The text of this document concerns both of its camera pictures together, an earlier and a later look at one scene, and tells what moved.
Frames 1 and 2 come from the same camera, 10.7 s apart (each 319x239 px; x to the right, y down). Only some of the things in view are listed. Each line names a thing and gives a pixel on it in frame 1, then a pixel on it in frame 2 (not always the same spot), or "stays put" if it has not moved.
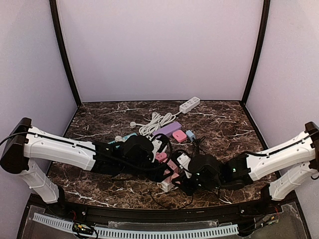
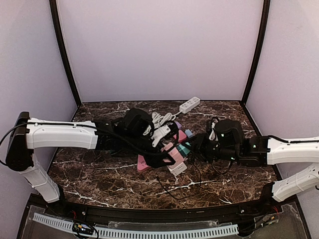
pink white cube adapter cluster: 168,182 -> 180,165
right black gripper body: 184,181 -> 200,145
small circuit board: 82,228 stays put
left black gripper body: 159,172 -> 151,151
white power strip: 186,106 stays put
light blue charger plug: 190,134 stays put
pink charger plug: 180,135 stays put
